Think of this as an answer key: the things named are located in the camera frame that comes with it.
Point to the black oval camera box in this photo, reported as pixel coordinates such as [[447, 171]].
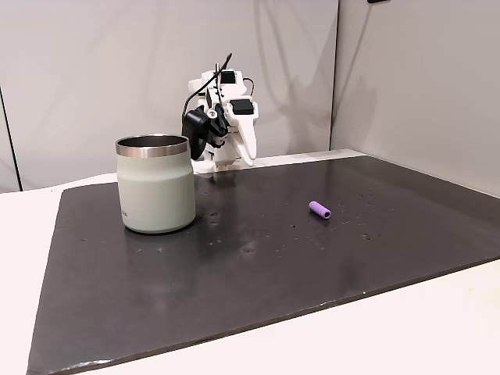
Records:
[[195, 132]]

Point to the pale green steel-rimmed cup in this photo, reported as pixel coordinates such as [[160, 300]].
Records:
[[156, 191]]

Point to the black wall fixture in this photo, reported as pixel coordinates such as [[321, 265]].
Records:
[[378, 1]]

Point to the black table mat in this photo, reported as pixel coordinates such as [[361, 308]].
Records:
[[250, 273]]

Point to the purple ribbed pen grip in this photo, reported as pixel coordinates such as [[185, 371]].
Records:
[[320, 210]]

